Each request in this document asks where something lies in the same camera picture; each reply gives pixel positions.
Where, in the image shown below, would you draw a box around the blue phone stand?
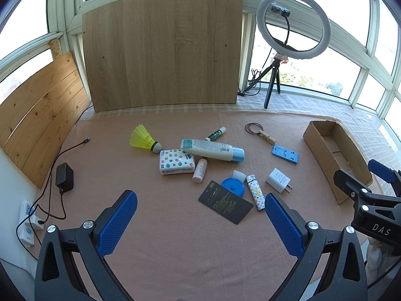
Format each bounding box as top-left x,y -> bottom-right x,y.
272,145 -> 298,164

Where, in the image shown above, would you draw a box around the patterned lighter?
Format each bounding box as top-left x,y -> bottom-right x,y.
245,175 -> 265,211

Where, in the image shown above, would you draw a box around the white usb wall charger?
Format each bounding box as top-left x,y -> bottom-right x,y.
266,168 -> 292,193

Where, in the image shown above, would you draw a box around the black paper card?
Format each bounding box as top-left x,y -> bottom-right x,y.
198,181 -> 254,225

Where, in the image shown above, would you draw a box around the blue round container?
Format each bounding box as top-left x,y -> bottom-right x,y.
221,177 -> 245,197

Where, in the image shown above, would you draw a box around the wooden clothespin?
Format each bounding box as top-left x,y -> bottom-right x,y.
258,130 -> 276,145

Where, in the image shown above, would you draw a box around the star pattern tissue pack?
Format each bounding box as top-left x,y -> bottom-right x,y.
159,149 -> 196,175

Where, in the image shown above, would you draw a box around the yellow shuttlecock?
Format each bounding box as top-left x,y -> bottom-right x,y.
129,124 -> 162,154

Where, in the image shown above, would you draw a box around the small pink travel bottle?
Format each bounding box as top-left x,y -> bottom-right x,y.
192,158 -> 208,183

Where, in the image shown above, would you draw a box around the white lotion bottle blue cap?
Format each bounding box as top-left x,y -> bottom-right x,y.
180,139 -> 245,162

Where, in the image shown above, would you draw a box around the green lip balm stick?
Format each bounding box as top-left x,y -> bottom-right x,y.
205,126 -> 226,141

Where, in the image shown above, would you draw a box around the white gloved right hand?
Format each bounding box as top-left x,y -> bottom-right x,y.
366,237 -> 383,284

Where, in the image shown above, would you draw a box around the cardboard box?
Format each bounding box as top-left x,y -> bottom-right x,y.
303,120 -> 373,204

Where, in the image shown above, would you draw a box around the white power strip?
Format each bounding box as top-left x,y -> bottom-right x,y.
17,200 -> 44,247

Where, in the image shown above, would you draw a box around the black power adapter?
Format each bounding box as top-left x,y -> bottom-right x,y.
55,162 -> 74,194

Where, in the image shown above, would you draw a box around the small translucent cap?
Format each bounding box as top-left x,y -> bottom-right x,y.
232,170 -> 247,183

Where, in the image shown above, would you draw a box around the pine plank headboard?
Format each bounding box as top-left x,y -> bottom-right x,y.
1,39 -> 89,188

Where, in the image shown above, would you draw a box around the black tripod stand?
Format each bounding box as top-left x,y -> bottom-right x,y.
242,56 -> 281,109

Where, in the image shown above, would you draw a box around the large oak wood board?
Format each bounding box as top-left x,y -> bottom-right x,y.
82,0 -> 243,111

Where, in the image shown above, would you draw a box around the black power cable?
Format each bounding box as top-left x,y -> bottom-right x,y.
15,137 -> 92,259

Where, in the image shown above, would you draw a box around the ring light black cable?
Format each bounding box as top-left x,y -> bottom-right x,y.
236,46 -> 273,97

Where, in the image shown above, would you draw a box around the white ring light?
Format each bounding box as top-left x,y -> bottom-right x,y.
256,0 -> 332,59

